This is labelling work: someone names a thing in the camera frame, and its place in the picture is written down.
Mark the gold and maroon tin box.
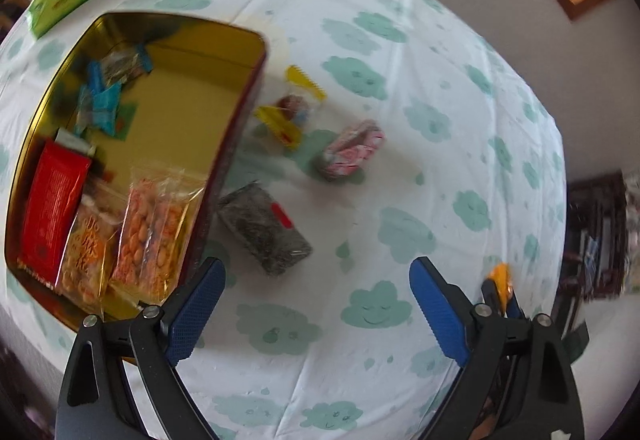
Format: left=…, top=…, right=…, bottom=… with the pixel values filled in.
left=4, top=11, right=268, bottom=330

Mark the red snack pack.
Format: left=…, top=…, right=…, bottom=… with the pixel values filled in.
left=18, top=139, right=91, bottom=286

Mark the orange snack bag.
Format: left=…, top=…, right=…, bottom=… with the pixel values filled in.
left=488, top=263, right=513, bottom=315

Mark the clear peanut snack bag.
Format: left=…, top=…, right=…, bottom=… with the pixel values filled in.
left=110, top=163, right=205, bottom=305

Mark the blue snack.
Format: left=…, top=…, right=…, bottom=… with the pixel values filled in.
left=88, top=45, right=153, bottom=92

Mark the yellow wrapped candy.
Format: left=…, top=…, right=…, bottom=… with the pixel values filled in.
left=254, top=66, right=326, bottom=150

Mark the cloud pattern tablecloth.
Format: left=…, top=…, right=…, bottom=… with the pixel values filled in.
left=1, top=0, right=566, bottom=439

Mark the dark wooden shelf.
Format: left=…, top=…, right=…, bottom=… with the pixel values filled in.
left=552, top=171, right=628, bottom=335

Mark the blue cookie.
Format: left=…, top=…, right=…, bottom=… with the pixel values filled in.
left=74, top=75, right=122, bottom=137

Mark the red white candy pack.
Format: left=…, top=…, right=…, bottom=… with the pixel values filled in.
left=314, top=119, right=386, bottom=180

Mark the dark seaweed snack pack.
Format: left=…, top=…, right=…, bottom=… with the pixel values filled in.
left=217, top=181, right=312, bottom=277

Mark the clear orange cracker bag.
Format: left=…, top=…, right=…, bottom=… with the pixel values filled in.
left=55, top=194, right=125, bottom=315

